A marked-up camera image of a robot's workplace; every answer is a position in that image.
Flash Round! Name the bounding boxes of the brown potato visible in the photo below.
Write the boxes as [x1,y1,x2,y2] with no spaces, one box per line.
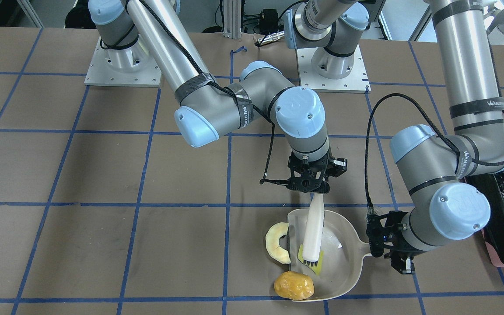
[274,271,315,301]

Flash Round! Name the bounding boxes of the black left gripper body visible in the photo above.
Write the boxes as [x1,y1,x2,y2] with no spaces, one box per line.
[366,211,415,275]

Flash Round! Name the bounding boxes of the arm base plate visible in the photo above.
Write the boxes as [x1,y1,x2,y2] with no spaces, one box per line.
[84,37,161,88]
[296,46,371,93]

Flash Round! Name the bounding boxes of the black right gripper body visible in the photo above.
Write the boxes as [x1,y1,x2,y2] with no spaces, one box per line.
[287,152,348,194]

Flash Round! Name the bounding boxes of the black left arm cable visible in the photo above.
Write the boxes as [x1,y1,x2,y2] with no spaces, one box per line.
[364,44,504,210]

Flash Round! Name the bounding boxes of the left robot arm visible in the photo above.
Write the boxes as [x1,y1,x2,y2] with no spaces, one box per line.
[366,0,504,274]

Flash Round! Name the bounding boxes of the white brush black bristles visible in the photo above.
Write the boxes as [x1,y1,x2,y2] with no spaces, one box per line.
[302,193,325,263]

